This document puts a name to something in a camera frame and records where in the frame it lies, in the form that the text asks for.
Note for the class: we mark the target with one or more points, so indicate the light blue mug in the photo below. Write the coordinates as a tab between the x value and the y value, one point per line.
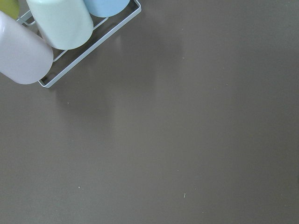
105	8

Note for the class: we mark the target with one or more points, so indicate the white mug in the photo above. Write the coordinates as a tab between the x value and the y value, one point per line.
64	24

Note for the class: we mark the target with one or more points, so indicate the pink mug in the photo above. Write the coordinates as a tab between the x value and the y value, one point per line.
25	57

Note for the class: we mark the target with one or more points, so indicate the yellow mug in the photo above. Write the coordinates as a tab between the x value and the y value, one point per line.
10	7

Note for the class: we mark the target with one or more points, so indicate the white wire mug rack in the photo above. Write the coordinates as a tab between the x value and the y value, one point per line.
103	28

